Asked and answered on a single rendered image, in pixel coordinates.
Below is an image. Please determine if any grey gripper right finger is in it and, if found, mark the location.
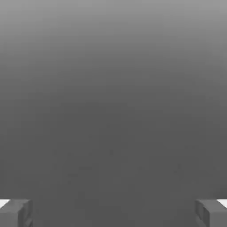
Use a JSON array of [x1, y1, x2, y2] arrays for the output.
[[194, 199, 227, 227]]

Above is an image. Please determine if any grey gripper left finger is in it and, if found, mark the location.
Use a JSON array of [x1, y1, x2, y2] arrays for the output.
[[0, 199, 34, 227]]

